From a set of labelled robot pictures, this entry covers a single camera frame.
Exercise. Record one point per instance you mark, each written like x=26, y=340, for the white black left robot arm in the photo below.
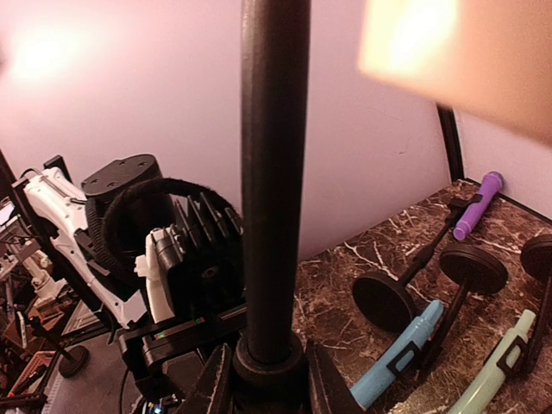
x=95, y=230

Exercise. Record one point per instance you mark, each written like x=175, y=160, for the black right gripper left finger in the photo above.
x=211, y=392

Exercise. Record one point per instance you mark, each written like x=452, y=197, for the black stand with blue microphone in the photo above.
x=473, y=270

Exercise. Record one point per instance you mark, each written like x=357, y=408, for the purple toy microphone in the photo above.
x=491, y=185

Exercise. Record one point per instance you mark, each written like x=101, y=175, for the black stand for beige microphone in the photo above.
x=275, y=42

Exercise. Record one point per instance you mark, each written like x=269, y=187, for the blue toy microphone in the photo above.
x=398, y=356

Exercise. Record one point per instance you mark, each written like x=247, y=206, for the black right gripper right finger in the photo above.
x=327, y=390

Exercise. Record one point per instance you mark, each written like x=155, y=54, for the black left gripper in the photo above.
x=210, y=283

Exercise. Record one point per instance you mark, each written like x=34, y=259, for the black stand with purple microphone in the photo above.
x=385, y=302

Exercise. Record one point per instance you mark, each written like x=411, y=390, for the beige toy microphone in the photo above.
x=491, y=59

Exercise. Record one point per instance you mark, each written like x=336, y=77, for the mint green toy microphone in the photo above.
x=502, y=363

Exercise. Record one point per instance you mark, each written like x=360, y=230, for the black left corner post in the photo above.
x=452, y=143

